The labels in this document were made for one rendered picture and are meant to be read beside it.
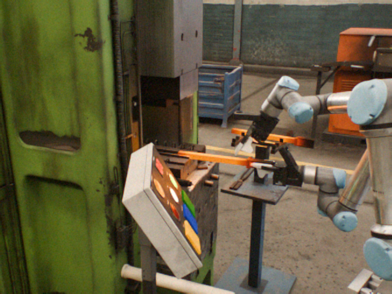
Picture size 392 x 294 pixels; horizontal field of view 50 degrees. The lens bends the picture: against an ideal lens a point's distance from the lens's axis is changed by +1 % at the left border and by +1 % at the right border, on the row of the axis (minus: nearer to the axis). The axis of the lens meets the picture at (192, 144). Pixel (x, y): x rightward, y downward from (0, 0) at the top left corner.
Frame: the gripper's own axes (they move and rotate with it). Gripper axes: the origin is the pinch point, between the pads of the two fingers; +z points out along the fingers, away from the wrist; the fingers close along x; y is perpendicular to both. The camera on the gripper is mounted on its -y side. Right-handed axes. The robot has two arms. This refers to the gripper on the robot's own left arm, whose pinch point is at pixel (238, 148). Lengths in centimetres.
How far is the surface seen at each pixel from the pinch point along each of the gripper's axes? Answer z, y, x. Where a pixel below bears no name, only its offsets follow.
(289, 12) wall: 29, -96, 769
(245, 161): 2.1, 5.5, -1.4
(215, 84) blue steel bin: 106, -83, 357
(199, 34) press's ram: -28.5, -39.6, 8.5
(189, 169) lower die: 20.2, -12.4, -2.6
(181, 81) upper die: -14.8, -32.0, -11.2
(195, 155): 13.5, -13.6, -1.4
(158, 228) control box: -1, -3, -72
